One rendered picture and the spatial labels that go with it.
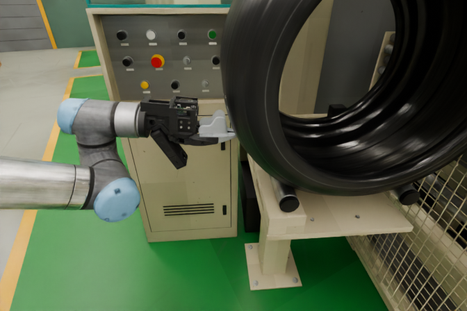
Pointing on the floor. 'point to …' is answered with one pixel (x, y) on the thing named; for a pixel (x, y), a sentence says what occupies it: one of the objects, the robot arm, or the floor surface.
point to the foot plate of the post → (279, 281)
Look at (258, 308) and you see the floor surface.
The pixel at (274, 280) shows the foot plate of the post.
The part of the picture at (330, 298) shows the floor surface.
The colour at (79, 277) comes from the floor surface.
